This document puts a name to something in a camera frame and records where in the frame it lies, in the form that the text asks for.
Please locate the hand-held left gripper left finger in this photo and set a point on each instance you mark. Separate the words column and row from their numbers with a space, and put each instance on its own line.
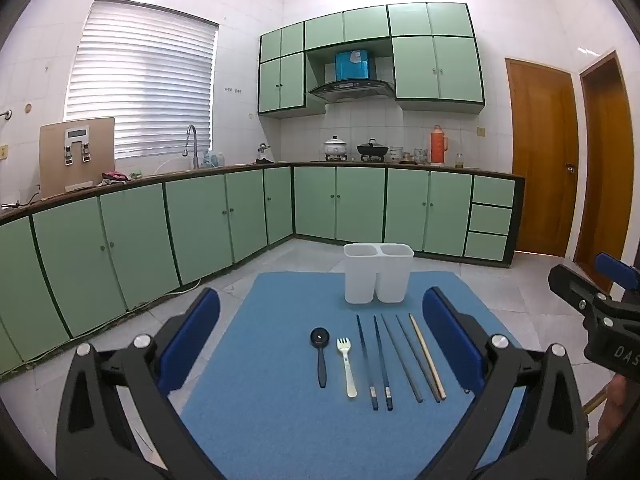
column 192, row 340

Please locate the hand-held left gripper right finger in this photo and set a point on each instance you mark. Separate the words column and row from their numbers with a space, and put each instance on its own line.
column 450, row 335

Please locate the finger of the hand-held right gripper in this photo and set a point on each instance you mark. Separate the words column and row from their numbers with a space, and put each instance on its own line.
column 575, row 290
column 617, row 270

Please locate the white two-compartment utensil holder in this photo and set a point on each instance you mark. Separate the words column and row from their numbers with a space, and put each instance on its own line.
column 375, row 275

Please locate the cream plastic fork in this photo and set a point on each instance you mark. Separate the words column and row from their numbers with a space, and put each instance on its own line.
column 348, row 370

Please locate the black spoon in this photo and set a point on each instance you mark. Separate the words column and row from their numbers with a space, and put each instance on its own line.
column 322, row 360

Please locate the person's right hand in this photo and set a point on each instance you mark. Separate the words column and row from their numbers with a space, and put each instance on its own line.
column 615, row 405

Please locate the blue table mat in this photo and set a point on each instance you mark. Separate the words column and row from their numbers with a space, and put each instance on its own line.
column 280, row 410

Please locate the green base cabinets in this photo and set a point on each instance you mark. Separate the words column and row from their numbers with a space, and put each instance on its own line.
column 200, row 225

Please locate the closed wooden door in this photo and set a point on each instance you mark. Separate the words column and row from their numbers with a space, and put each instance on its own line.
column 540, row 160

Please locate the small glass jar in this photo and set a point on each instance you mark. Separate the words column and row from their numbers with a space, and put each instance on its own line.
column 459, row 161

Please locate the patterned ceramic container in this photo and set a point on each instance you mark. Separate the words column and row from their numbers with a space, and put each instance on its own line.
column 420, row 156

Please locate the clear plastic bottles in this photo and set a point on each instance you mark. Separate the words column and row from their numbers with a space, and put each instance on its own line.
column 212, row 160

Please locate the red cloth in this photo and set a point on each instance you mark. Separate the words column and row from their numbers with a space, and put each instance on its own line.
column 114, row 176

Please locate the metal kitchen faucet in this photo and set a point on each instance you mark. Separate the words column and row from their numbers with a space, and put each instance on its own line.
column 195, row 155

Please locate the orange thermos flask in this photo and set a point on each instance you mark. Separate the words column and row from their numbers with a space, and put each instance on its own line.
column 438, row 147

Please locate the small metal kettle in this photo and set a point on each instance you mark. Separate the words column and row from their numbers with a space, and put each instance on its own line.
column 264, row 155

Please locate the black wok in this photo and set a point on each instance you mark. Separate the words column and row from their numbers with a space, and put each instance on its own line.
column 372, row 150

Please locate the white cooking pot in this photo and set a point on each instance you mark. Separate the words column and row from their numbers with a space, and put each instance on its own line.
column 335, row 147

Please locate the brown cardboard box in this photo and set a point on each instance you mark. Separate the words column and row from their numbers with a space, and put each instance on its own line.
column 55, row 160

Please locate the white window blind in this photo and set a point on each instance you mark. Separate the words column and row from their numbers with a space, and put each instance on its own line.
column 140, row 85

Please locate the black range hood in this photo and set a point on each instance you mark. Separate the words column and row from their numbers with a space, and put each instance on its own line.
column 350, row 91

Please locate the blue wrapped hood chimney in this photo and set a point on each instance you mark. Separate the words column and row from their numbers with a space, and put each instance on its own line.
column 352, row 65

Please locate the wooden door with dark frame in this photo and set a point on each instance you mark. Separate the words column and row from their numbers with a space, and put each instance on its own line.
column 605, row 170

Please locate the green wall cabinets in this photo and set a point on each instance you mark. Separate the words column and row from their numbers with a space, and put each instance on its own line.
column 440, row 70

